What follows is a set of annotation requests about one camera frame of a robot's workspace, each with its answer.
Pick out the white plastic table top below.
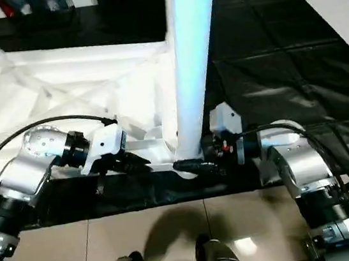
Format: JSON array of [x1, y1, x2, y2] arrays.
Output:
[[0, 27, 217, 205]]

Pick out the white flat board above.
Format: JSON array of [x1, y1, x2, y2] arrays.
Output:
[[290, 0, 349, 80]]

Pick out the black right robot foot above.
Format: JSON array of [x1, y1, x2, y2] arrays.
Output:
[[192, 229, 245, 261]]

